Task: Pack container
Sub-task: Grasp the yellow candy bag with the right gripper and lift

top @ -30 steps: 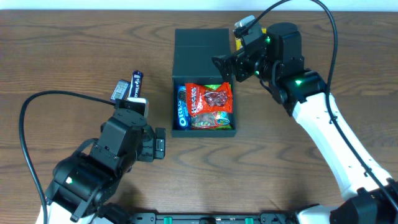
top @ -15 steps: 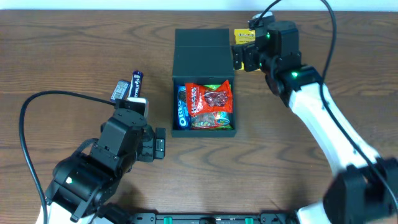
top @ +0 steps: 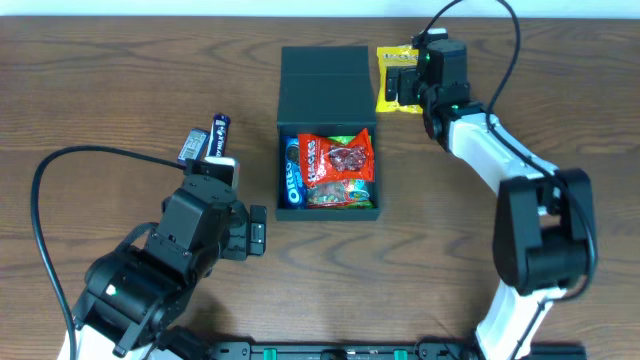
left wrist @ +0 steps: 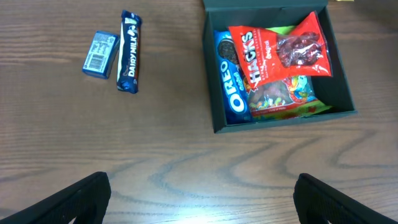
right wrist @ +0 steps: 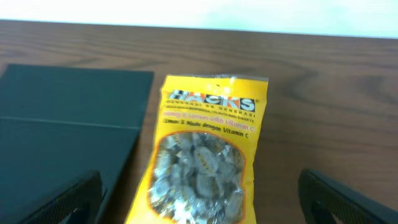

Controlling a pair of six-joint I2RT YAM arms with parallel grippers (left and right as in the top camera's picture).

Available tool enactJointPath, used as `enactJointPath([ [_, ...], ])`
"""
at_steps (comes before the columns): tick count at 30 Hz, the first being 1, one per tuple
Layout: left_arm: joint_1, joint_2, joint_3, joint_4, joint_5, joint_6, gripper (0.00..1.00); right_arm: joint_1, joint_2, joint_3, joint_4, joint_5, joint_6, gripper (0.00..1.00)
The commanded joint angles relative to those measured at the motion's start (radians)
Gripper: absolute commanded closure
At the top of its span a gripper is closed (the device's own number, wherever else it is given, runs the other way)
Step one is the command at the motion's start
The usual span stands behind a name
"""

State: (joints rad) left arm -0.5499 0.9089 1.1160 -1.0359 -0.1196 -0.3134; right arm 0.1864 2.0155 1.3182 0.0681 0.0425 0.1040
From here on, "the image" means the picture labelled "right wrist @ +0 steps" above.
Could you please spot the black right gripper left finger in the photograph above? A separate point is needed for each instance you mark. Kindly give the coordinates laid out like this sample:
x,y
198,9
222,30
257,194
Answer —
x,y
78,201

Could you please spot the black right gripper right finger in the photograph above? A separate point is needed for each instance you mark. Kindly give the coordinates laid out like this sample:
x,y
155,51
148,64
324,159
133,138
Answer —
x,y
323,199

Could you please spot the yellow Hacks candy bag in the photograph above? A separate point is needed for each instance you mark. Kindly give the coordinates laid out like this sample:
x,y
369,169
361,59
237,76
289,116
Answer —
x,y
201,167

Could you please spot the dark green gift box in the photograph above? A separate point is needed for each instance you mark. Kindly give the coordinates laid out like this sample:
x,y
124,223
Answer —
x,y
59,122

